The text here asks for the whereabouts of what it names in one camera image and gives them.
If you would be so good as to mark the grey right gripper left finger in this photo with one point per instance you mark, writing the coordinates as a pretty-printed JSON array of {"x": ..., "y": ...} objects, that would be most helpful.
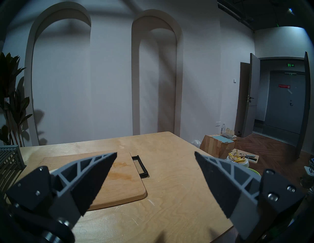
[{"x": 81, "y": 181}]

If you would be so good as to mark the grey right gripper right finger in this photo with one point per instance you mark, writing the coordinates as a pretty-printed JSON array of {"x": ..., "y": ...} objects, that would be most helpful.
[{"x": 220, "y": 181}]

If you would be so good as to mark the yellow banana peels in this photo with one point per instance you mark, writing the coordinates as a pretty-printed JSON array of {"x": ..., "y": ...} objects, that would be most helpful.
[{"x": 236, "y": 158}]

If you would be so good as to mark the wooden cutting board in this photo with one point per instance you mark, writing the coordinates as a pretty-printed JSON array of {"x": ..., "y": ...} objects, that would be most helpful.
[{"x": 122, "y": 181}]

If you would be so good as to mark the light blue plastic board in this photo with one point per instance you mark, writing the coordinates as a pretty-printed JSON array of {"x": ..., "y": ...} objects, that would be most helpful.
[{"x": 223, "y": 139}]

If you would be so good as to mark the green plastic basket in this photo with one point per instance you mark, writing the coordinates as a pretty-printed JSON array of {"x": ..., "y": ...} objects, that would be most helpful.
[{"x": 252, "y": 171}]

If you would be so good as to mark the wooden box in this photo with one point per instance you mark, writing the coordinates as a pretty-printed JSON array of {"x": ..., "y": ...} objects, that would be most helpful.
[{"x": 211, "y": 147}]

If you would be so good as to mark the small wooden tray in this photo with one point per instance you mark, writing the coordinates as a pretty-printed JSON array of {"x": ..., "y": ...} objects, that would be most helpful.
[{"x": 252, "y": 153}]

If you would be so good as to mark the white plastic bag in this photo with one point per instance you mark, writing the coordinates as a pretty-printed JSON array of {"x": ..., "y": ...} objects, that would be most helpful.
[{"x": 196, "y": 144}]

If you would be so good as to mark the clear water bottle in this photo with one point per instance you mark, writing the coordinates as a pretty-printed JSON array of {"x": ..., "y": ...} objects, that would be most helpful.
[{"x": 223, "y": 128}]

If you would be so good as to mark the grey metal dish rack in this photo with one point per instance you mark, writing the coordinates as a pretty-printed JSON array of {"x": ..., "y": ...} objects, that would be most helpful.
[{"x": 9, "y": 156}]

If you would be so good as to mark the grey floor device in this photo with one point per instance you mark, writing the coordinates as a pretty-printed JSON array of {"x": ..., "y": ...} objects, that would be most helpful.
[{"x": 307, "y": 178}]

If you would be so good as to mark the brown open door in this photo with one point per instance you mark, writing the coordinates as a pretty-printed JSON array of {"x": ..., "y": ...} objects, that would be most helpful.
[{"x": 247, "y": 98}]

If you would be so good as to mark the grey corridor door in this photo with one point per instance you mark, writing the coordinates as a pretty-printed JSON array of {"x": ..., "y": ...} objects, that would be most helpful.
[{"x": 284, "y": 107}]

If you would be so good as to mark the dark open door leaf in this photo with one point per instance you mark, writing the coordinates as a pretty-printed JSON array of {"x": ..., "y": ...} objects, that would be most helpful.
[{"x": 304, "y": 103}]

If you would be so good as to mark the tall green potted plant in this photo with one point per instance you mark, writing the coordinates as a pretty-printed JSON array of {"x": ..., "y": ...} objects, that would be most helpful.
[{"x": 9, "y": 73}]

